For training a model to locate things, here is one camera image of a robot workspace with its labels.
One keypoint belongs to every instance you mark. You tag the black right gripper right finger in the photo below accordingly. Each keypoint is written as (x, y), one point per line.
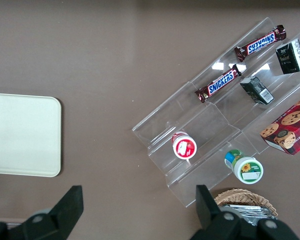
(212, 217)

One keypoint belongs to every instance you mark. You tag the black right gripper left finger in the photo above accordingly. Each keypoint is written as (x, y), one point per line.
(65, 212)

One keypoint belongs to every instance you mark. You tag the light wicker basket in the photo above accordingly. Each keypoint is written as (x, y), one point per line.
(240, 196)

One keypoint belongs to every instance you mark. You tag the cream plastic tray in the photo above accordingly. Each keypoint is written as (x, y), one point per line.
(22, 135)

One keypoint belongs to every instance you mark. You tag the stacked aluminium foil trays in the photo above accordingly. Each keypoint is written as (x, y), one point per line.
(250, 212)

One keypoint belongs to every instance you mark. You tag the green lid yogurt cup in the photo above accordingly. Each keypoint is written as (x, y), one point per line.
(246, 168)

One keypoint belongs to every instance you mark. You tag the red lid yogurt cup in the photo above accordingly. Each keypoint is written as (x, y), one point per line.
(184, 148)

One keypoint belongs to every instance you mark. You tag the clear acrylic stepped stand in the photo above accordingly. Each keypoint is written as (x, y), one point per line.
(205, 125)

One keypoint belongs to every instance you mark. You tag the red tartan cookie box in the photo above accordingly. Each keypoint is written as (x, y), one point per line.
(290, 130)

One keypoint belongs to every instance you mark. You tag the Snickers chocolate bar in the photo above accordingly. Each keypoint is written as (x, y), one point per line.
(261, 43)
(220, 83)

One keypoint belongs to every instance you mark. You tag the small dark green box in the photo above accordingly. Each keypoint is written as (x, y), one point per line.
(291, 56)
(257, 90)

